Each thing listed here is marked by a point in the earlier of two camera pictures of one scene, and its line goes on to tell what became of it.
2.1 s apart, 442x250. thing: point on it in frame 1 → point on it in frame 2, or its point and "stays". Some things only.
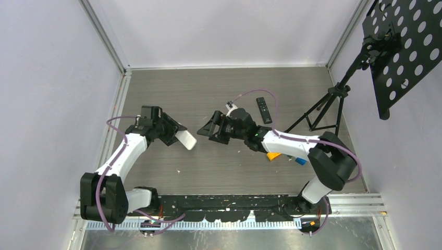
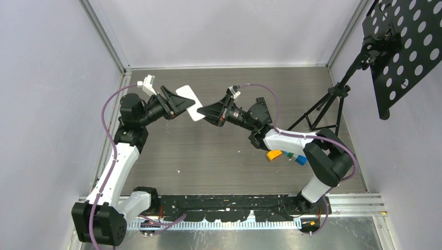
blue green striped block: (301, 161) stays
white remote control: (186, 139) → (186, 91)
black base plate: (275, 208) stays
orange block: (272, 155) stays
